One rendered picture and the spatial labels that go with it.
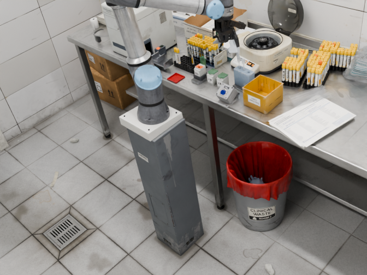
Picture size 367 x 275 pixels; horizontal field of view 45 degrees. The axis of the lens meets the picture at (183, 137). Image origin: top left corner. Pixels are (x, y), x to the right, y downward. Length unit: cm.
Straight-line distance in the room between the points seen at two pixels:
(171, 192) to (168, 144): 29
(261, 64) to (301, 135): 52
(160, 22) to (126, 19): 63
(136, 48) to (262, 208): 111
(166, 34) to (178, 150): 76
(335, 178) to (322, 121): 69
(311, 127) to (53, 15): 237
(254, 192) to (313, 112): 57
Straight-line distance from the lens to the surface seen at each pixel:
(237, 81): 223
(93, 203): 304
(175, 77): 238
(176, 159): 216
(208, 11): 187
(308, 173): 264
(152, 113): 199
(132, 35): 198
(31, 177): 343
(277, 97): 208
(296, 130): 196
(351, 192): 257
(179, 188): 229
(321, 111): 206
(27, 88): 376
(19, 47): 363
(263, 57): 227
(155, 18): 253
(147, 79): 192
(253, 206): 250
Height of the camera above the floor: 215
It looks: 40 degrees down
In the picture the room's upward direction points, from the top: 10 degrees counter-clockwise
